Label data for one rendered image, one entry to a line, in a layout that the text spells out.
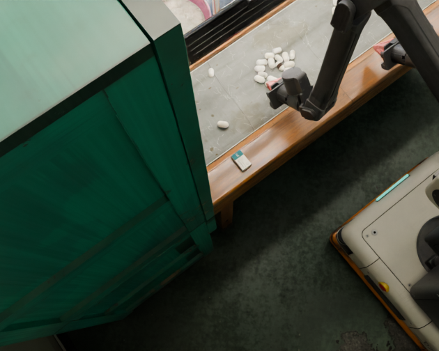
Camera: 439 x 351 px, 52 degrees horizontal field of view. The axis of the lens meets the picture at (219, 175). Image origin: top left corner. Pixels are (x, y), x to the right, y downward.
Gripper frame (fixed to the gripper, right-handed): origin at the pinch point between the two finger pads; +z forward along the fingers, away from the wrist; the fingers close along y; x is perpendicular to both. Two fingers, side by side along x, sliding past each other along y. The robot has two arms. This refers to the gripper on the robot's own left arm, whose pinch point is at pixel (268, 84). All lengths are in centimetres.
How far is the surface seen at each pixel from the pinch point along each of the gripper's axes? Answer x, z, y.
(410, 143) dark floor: 86, 18, -67
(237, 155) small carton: 9.0, -9.6, 22.1
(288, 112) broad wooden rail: 9.2, -6.3, -0.5
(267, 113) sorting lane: 8.0, -1.6, 4.8
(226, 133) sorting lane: 6.6, 0.5, 19.5
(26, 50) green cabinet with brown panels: -65, -77, 53
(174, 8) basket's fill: -23.9, 38.8, 6.1
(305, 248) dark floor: 93, 11, 7
